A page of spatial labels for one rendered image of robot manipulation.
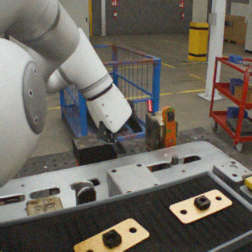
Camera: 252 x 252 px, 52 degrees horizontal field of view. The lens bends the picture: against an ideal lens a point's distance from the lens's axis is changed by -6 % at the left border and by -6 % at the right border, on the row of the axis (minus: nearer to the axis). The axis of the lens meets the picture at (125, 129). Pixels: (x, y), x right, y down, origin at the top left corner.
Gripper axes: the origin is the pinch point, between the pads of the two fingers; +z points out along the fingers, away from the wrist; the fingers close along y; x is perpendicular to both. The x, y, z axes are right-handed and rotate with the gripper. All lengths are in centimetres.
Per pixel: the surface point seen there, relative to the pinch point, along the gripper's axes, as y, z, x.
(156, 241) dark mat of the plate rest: 32.8, -6.6, 29.5
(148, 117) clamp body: -19.2, 4.9, -6.7
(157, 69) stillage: -166, 34, -92
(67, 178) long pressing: 16.3, -1.6, -9.9
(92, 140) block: 0.5, -1.9, -13.5
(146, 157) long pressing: -2.6, 8.5, -0.8
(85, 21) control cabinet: -596, -57, -520
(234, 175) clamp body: 2.1, 12.8, 25.6
